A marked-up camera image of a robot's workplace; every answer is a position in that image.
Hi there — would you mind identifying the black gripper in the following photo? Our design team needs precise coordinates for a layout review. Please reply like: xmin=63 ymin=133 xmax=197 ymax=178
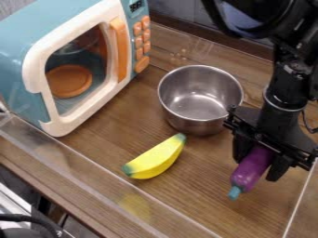
xmin=223 ymin=106 xmax=318 ymax=182

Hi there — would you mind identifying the purple toy eggplant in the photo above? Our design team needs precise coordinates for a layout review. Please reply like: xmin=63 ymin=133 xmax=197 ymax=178
xmin=227 ymin=146 xmax=274 ymax=201

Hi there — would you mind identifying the silver metal pot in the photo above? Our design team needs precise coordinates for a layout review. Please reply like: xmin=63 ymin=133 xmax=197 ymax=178
xmin=158 ymin=65 xmax=243 ymax=136

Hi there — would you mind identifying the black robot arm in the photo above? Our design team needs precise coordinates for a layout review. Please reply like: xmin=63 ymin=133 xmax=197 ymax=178
xmin=202 ymin=0 xmax=318 ymax=181

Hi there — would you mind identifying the yellow toy banana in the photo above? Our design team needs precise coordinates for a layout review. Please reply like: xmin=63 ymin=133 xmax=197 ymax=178
xmin=122 ymin=133 xmax=186 ymax=179

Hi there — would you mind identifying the orange microwave turntable plate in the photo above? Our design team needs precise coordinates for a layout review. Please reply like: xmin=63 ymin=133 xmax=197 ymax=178
xmin=46 ymin=64 xmax=94 ymax=99

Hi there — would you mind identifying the blue toy microwave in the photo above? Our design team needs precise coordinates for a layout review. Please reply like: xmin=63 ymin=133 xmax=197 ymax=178
xmin=0 ymin=0 xmax=151 ymax=137

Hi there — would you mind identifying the black cable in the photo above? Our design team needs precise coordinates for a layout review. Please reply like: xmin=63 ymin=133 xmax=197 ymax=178
xmin=299 ymin=109 xmax=318 ymax=135

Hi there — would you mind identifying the black clamp bracket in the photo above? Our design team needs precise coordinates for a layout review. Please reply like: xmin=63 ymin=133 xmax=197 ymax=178
xmin=30 ymin=207 xmax=75 ymax=238

